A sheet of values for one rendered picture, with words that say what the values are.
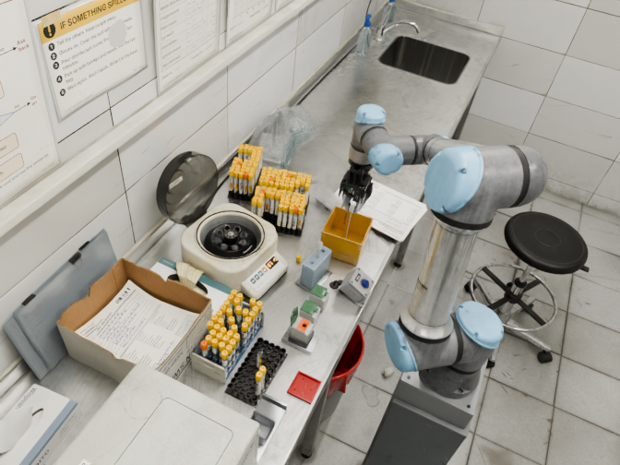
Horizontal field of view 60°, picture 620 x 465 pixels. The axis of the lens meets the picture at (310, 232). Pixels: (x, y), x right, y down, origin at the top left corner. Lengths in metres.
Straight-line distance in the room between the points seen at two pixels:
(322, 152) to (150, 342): 1.05
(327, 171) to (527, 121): 1.87
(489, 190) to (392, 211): 0.95
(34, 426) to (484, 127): 3.05
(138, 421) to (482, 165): 0.75
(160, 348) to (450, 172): 0.84
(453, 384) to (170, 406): 0.67
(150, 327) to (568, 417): 1.93
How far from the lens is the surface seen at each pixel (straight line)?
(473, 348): 1.26
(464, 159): 0.95
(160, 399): 1.07
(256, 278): 1.55
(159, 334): 1.44
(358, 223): 1.74
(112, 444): 1.05
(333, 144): 2.16
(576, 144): 3.67
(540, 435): 2.64
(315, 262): 1.54
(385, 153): 1.29
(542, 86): 3.51
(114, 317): 1.48
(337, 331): 1.52
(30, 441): 1.37
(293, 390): 1.41
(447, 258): 1.05
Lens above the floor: 2.12
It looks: 45 degrees down
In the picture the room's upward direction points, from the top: 8 degrees clockwise
